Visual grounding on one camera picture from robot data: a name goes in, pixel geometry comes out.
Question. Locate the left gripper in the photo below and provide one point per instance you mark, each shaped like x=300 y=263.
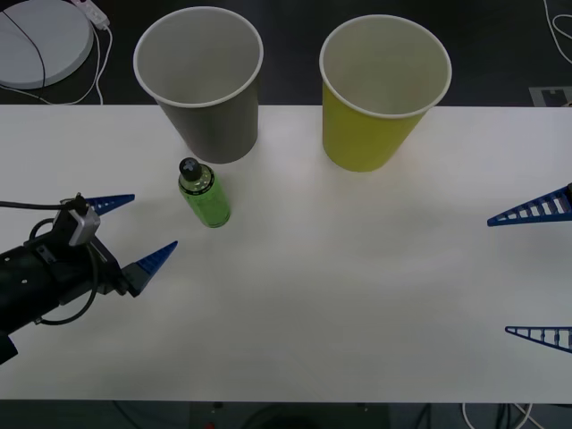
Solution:
x=89 y=272

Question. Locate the grey floor marker plate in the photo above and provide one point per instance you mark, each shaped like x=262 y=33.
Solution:
x=538 y=96

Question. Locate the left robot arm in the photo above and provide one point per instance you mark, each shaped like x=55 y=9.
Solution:
x=18 y=277

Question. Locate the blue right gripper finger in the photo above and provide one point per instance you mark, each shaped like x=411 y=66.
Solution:
x=556 y=337
x=536 y=215

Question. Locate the green plastic bottle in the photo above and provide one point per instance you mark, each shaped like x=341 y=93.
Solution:
x=207 y=201

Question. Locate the yellow-green plastic bin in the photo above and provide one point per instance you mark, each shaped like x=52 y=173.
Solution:
x=357 y=138

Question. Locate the white power strip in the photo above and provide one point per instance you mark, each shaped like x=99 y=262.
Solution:
x=94 y=11

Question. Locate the white round floor base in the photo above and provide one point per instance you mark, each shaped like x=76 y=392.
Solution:
x=58 y=40

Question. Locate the grey plastic bin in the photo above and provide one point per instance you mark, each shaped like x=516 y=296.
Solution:
x=214 y=134

